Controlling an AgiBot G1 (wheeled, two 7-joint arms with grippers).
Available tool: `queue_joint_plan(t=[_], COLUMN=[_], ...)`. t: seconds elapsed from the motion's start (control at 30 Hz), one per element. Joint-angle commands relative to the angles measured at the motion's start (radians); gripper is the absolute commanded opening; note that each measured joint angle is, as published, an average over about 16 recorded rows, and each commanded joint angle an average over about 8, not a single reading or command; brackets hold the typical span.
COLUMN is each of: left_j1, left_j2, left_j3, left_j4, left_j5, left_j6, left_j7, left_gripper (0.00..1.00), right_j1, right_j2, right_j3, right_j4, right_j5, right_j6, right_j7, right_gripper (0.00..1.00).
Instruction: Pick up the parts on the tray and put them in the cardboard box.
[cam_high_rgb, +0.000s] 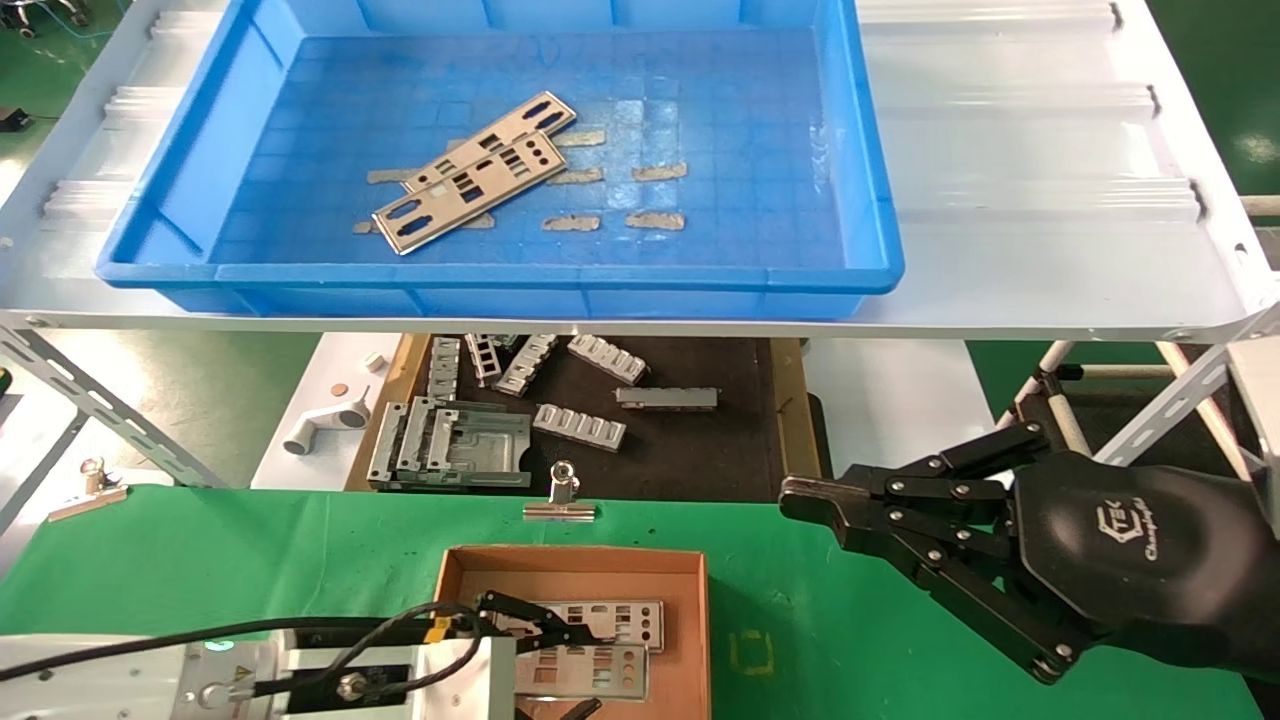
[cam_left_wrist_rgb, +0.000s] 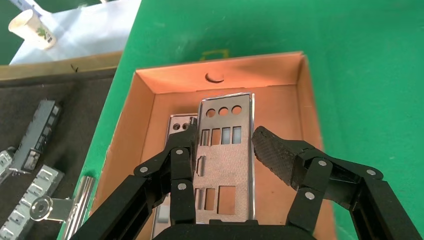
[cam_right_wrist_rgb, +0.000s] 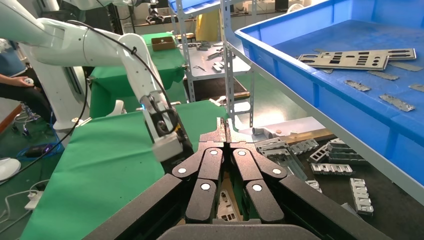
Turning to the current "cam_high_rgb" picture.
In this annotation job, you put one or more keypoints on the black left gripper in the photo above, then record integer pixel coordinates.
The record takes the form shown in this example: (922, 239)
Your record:
(320, 700)

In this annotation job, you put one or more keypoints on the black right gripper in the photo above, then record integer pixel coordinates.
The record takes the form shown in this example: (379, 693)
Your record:
(1150, 560)

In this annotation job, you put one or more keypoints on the silver metal IO shield plate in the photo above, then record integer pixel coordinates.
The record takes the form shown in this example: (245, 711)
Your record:
(520, 115)
(470, 190)
(600, 675)
(625, 622)

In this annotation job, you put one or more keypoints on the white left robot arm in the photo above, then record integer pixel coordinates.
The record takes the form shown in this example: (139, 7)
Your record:
(90, 690)

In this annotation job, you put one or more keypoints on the brown cardboard box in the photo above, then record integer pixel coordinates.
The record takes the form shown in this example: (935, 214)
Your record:
(580, 570)

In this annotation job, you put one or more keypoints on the wooden framed black mat tray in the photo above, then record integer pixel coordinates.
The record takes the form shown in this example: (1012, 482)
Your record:
(700, 450)

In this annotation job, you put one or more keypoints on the blue plastic tray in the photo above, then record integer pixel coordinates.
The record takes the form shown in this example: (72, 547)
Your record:
(750, 120)

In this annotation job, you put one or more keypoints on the small black box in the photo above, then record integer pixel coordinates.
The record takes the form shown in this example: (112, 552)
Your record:
(14, 120)

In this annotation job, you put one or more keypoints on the silver binder clip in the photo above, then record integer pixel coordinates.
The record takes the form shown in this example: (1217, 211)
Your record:
(85, 503)
(560, 512)

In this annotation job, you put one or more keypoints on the black tube connector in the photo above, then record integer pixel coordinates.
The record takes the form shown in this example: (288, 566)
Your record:
(1052, 380)

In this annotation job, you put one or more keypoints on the white perforated shelf brace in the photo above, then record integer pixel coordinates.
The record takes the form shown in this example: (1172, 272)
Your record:
(1135, 435)

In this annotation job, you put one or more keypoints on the beige horizontal tube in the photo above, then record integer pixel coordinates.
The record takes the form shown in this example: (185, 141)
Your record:
(1120, 372)

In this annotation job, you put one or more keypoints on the grey flat metal bar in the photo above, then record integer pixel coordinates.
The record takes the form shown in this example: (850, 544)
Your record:
(667, 398)

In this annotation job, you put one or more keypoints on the beige angled metal bar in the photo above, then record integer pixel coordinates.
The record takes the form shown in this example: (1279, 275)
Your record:
(1225, 440)

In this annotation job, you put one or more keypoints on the white pipe fitting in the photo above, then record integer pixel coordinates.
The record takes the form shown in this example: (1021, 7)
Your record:
(345, 415)

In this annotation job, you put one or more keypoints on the small white cylinder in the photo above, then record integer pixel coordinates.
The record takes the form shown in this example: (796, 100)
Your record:
(374, 362)

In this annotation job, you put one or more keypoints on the green table cloth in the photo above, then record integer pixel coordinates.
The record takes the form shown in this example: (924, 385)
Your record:
(200, 570)

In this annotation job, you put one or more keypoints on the grey perforated shelf brace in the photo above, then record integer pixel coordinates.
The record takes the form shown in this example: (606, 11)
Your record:
(100, 405)

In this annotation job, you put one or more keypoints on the black chair caster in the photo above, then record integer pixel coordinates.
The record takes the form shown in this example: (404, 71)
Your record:
(25, 28)
(78, 15)

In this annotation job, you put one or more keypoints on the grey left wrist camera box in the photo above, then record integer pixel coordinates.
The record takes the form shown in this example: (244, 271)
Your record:
(470, 690)

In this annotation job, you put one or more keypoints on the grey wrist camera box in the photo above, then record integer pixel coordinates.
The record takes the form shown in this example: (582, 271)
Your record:
(470, 690)
(1262, 420)

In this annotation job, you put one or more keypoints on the white frame tube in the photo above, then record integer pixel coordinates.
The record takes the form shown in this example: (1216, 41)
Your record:
(1050, 358)
(1068, 418)

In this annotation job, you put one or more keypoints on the large grey metal frame assembly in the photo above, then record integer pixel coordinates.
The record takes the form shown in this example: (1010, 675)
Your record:
(470, 450)

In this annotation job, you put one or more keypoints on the grey slotted metal bracket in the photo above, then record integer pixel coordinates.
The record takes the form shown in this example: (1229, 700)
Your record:
(579, 427)
(445, 370)
(528, 365)
(608, 358)
(484, 360)

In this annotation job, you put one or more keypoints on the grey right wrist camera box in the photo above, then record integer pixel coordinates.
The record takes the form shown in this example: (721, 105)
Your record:
(1262, 420)

